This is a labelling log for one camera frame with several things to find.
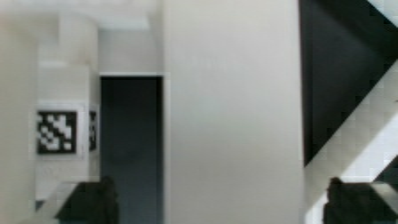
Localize white corner fence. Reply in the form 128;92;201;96
301;0;398;224

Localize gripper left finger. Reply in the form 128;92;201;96
38;176;120;224

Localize white chair back frame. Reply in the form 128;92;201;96
0;0;304;224

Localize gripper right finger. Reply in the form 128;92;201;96
324;177;398;224

